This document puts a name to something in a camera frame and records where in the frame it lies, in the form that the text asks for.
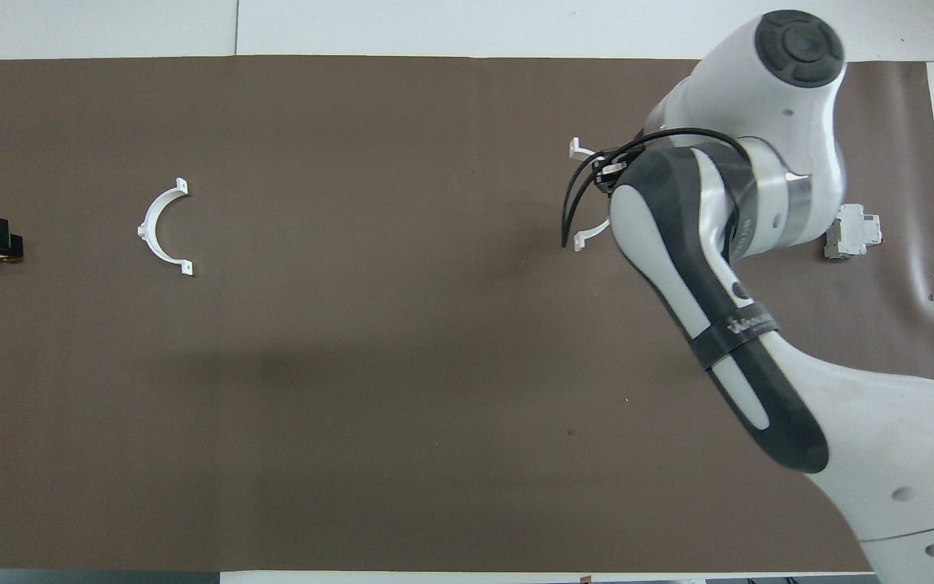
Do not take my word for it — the white half pipe clamp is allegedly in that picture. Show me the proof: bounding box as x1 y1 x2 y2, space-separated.
136 178 195 277
568 137 614 252

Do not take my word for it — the white circuit breaker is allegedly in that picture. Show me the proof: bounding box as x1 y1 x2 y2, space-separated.
823 204 883 260

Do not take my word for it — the brown table mat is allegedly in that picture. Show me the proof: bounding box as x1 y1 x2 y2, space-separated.
0 55 934 573

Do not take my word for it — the black velcro strap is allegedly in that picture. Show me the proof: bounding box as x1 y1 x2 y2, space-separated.
690 303 782 371

